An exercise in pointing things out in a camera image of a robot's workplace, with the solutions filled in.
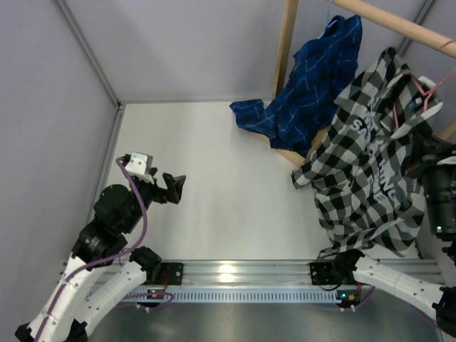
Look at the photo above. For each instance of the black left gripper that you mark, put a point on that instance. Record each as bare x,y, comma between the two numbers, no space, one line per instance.
174,192

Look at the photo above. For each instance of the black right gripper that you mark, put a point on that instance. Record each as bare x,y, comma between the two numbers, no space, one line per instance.
431,157

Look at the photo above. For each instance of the pink wire hanger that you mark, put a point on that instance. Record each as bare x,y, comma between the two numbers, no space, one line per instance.
426,96

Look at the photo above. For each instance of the black white checkered shirt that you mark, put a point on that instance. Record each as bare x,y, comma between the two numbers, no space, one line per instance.
363,131

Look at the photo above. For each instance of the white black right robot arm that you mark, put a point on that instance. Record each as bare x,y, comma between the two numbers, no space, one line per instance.
397,192

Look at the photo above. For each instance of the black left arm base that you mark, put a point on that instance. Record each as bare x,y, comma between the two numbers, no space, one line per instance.
168,273

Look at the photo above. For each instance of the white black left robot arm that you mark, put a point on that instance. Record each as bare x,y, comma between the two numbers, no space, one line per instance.
101,271

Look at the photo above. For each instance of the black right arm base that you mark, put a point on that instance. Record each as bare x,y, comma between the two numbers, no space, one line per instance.
332,274

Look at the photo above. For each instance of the blue plaid shirt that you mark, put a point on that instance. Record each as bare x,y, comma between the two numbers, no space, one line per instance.
323,67

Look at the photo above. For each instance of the light blue hanger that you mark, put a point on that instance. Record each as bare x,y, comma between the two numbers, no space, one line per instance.
331,25

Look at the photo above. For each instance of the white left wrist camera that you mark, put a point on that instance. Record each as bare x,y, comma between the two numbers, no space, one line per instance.
140,165

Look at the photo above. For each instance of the aluminium mounting rail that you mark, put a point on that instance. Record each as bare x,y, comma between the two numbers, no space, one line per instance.
275,272

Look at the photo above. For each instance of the slotted grey cable duct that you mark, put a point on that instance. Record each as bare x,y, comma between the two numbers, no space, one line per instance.
256,296

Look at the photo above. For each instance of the wooden clothes rack frame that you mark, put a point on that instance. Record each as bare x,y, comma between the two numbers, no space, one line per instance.
387,20

